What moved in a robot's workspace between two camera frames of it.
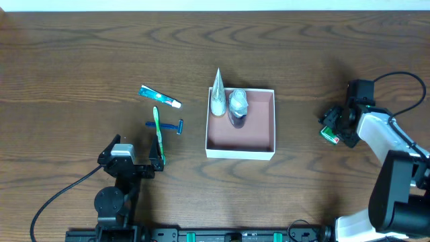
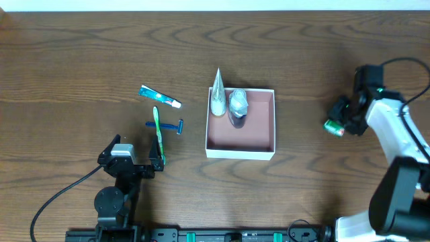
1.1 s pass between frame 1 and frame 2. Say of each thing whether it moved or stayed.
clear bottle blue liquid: stayed
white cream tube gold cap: stayed
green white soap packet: moved
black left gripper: stayed
